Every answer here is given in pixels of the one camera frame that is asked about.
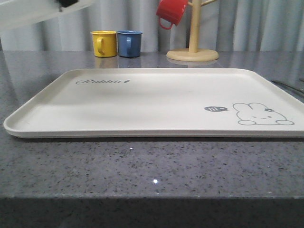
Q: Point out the yellow enamel mug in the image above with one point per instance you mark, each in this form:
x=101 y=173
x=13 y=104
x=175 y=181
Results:
x=104 y=43

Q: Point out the cream rabbit print tray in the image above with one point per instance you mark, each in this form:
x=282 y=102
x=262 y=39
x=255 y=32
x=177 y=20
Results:
x=145 y=102

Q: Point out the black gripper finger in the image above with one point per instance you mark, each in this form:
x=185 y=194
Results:
x=67 y=3

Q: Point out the silver metal fork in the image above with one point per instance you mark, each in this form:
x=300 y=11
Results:
x=277 y=82

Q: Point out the white round plate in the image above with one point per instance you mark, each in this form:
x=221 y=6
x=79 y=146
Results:
x=16 y=13

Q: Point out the wooden mug tree stand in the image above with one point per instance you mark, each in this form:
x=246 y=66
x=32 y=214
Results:
x=194 y=53

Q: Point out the red enamel mug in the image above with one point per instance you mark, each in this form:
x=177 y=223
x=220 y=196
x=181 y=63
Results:
x=171 y=11

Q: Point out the blue enamel mug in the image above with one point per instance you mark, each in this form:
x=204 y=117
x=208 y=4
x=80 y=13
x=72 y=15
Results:
x=129 y=43

